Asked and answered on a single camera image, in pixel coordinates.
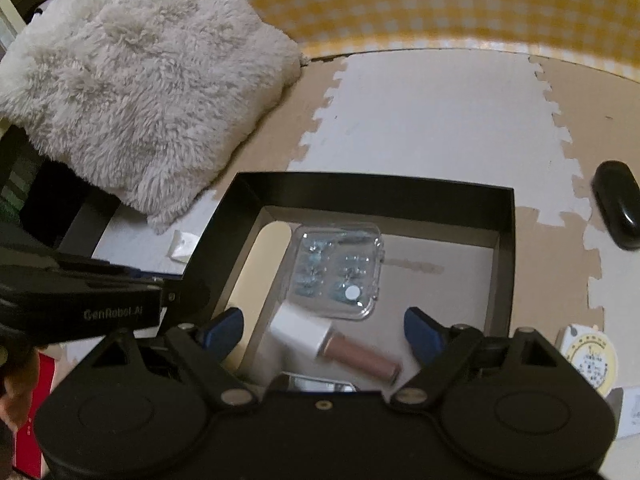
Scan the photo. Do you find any beige foam mat tile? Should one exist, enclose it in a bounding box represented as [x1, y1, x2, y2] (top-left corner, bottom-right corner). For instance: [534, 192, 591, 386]
[512, 205, 601, 356]
[197, 57, 351, 196]
[530, 55, 640, 221]

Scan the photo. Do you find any small white box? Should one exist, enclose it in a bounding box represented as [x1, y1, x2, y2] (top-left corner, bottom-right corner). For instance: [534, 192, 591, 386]
[604, 386, 640, 442]

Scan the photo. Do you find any black oval case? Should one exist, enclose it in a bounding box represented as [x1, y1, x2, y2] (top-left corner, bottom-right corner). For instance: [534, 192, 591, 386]
[591, 160, 640, 251]

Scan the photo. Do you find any person's left hand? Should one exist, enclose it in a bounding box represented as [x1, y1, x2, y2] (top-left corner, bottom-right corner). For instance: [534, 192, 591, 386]
[0, 347, 42, 433]

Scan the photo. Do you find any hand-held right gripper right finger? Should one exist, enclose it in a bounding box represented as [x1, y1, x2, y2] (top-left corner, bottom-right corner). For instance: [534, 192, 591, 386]
[391, 306, 556, 407]

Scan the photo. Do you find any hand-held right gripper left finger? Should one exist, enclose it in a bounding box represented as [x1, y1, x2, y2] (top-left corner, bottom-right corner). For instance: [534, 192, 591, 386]
[92, 307, 258, 408]

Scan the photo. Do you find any white foam mat tile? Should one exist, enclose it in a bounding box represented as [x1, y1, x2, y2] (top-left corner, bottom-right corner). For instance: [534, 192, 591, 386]
[582, 200, 640, 313]
[95, 187, 221, 281]
[289, 50, 586, 226]

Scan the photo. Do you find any beige nail file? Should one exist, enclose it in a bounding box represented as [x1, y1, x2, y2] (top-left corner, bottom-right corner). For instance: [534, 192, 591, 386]
[239, 222, 293, 373]

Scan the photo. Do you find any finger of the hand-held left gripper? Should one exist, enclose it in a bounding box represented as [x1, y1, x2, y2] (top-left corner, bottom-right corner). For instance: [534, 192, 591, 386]
[152, 275, 186, 311]

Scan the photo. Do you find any red printed box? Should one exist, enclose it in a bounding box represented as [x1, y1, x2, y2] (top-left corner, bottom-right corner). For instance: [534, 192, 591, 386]
[14, 351, 57, 479]

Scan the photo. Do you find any black low cabinet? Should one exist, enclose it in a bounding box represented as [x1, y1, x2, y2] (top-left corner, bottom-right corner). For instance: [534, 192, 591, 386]
[0, 125, 121, 261]

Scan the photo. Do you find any black box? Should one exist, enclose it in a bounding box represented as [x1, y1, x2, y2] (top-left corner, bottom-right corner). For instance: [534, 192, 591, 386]
[184, 172, 516, 396]

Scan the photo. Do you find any white fluffy pillow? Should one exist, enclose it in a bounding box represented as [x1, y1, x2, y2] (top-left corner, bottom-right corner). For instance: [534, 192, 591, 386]
[0, 0, 303, 235]

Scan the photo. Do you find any clear plastic case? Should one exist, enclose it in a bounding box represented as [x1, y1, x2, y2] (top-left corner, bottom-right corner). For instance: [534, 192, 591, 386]
[289, 223, 385, 322]

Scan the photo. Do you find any silver metal clip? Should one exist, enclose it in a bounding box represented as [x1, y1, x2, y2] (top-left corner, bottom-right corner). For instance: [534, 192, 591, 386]
[279, 371, 360, 394]

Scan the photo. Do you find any yellow checked blanket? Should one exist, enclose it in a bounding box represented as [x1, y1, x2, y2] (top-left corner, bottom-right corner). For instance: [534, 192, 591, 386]
[205, 0, 640, 83]

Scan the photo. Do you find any pink tube with white cap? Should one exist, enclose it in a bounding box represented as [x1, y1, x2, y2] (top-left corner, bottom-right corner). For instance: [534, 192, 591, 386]
[269, 304, 403, 387]

